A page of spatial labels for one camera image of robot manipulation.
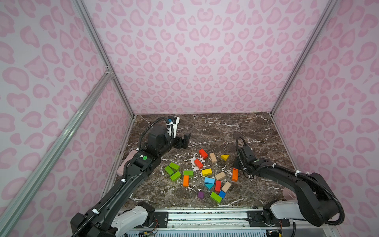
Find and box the orange block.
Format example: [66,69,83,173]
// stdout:
[183,175,189,188]
[232,168,238,182]

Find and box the yellow triangle block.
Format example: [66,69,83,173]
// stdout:
[220,155,230,161]

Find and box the red block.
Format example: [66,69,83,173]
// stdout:
[215,180,222,193]
[199,149,208,160]
[194,159,203,170]

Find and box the tan block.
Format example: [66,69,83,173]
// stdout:
[209,153,217,164]
[221,181,232,193]
[215,172,226,181]

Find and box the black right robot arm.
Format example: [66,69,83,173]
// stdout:
[235,137,345,227]

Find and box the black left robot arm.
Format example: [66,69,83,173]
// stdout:
[71,116,191,237]

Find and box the green block upper left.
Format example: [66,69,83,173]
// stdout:
[169,162,180,172]

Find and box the green block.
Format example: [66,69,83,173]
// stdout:
[169,162,180,172]
[183,170,194,177]
[210,192,223,203]
[164,166,175,176]
[170,171,182,182]

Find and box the green block far left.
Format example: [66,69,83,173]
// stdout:
[164,166,175,176]

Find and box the green block centre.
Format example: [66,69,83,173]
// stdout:
[183,170,194,177]

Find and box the green block lower left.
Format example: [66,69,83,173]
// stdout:
[170,171,182,182]

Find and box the yellow rectangular block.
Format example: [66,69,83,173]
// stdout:
[201,168,213,177]

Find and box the blue small block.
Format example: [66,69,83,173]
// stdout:
[218,191,226,199]

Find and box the light blue block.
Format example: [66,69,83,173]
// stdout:
[204,177,215,184]

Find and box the teal triangle block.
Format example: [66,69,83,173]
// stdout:
[205,184,214,190]

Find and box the green block bottom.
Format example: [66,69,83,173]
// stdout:
[210,192,223,203]

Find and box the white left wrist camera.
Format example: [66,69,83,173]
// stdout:
[167,116,180,138]

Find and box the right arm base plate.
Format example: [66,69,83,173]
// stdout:
[246,210,291,228]

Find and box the aluminium front rail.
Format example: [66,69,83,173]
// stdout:
[115,207,341,237]

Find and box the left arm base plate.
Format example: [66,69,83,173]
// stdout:
[142,211,169,229]

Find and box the left corner frame post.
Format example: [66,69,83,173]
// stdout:
[72,0,135,118]

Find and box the corner frame post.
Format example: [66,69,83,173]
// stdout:
[270,0,340,118]
[72,0,135,118]

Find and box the aluminium diagonal frame bar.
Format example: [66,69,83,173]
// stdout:
[1,71,114,237]

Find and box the right corner frame post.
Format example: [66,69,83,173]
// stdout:
[270,0,340,118]

